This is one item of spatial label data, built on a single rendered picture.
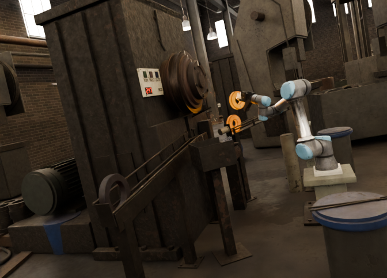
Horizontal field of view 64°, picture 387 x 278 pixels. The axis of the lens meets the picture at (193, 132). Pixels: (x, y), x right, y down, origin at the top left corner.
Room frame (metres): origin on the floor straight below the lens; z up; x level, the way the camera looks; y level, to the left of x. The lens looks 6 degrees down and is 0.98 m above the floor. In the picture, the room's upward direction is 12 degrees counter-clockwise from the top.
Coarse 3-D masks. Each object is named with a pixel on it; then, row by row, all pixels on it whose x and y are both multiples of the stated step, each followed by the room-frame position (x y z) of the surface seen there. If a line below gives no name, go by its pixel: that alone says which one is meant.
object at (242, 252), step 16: (192, 144) 1.93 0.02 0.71; (208, 144) 1.96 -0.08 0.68; (224, 144) 1.71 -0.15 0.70; (192, 160) 1.90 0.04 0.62; (208, 160) 1.68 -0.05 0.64; (224, 160) 1.70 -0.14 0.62; (224, 192) 1.82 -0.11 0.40; (224, 208) 1.82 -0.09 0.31; (224, 224) 1.82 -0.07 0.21; (224, 240) 1.83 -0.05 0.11; (224, 256) 1.82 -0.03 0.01; (240, 256) 1.79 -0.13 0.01
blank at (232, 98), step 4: (236, 92) 2.66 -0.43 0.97; (232, 96) 2.64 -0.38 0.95; (236, 96) 2.66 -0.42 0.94; (232, 100) 2.63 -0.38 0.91; (232, 104) 2.63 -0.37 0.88; (236, 104) 2.65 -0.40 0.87; (240, 104) 2.67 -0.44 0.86; (244, 104) 2.69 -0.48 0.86; (236, 108) 2.64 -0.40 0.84; (240, 108) 2.66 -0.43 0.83
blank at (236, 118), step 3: (228, 117) 2.74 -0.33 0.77; (231, 117) 2.73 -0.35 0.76; (234, 117) 2.76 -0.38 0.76; (237, 117) 2.78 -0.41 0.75; (228, 120) 2.72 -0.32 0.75; (231, 120) 2.73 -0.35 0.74; (234, 120) 2.78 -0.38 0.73; (237, 120) 2.77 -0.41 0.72; (240, 120) 2.79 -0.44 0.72; (228, 123) 2.71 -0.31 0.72; (231, 123) 2.72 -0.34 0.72; (237, 123) 2.77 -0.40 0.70; (240, 123) 2.79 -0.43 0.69; (231, 126) 2.72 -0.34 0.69; (240, 126) 2.78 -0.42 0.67
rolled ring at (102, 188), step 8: (112, 176) 1.34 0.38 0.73; (120, 176) 1.39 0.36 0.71; (104, 184) 1.30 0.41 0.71; (120, 184) 1.40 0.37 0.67; (104, 192) 1.28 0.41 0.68; (128, 192) 1.42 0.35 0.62; (104, 200) 1.27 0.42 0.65; (120, 200) 1.40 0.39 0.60; (112, 208) 1.30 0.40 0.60; (120, 208) 1.35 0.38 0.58
